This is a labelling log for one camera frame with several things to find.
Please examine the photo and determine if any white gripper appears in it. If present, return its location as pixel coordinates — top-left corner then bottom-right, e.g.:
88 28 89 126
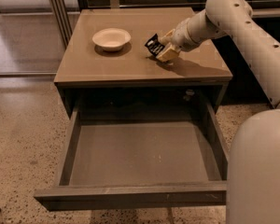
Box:
156 18 200 63

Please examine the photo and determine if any black rxbar chocolate bar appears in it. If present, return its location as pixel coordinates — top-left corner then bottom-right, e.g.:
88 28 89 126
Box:
145 34 165 57

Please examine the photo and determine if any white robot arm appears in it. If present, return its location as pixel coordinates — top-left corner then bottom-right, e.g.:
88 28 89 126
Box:
156 0 280 224

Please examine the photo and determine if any small metal drawer stopper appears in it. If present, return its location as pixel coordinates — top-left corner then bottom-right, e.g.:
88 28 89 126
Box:
183 90 195 101

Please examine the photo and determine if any grey drawer cabinet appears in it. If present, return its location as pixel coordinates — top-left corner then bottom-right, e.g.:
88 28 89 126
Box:
54 7 232 114

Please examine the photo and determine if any white ceramic bowl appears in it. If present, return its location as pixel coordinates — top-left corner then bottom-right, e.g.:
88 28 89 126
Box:
92 28 131 52

